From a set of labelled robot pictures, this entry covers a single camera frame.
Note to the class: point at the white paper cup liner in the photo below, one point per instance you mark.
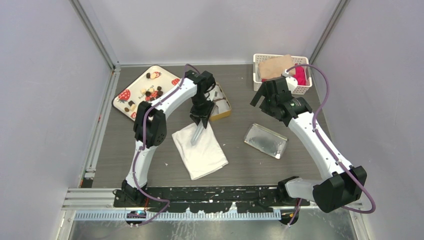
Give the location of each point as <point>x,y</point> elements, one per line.
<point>222,106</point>

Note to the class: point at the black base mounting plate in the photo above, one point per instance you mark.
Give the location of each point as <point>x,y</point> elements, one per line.
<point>207,199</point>

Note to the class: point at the white plastic basket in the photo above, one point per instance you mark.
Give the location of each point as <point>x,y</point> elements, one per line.
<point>295,88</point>

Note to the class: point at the gold chocolate tin box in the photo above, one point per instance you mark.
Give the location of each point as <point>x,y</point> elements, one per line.
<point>214,95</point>

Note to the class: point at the white folded cloth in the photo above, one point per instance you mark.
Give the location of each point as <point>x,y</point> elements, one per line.
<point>203,158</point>

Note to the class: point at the metal tongs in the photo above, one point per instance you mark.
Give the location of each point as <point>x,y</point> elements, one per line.
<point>197,133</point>

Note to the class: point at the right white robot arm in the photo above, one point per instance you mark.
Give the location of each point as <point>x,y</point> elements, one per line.
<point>341,183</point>

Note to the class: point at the silver tin lid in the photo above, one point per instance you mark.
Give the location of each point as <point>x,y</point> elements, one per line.
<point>266,140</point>

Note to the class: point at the beige cloth in basket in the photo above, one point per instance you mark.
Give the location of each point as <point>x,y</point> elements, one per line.
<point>274,67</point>

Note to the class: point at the pink cloth in basket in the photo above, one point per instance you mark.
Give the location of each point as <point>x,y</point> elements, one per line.
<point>300,76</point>

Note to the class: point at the strawberry pattern tray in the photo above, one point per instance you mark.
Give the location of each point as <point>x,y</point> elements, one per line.
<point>145,89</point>

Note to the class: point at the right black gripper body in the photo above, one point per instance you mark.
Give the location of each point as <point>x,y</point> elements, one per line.
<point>267,105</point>

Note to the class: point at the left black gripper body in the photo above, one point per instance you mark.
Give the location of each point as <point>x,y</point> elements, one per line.
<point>202,107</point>

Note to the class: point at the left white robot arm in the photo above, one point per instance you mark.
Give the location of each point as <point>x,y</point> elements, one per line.
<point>150,126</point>

